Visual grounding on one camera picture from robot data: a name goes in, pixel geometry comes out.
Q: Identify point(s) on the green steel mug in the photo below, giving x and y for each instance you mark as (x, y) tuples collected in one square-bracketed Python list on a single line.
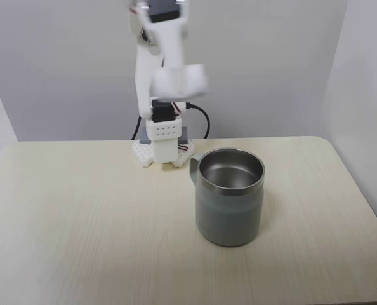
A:
[(228, 203)]

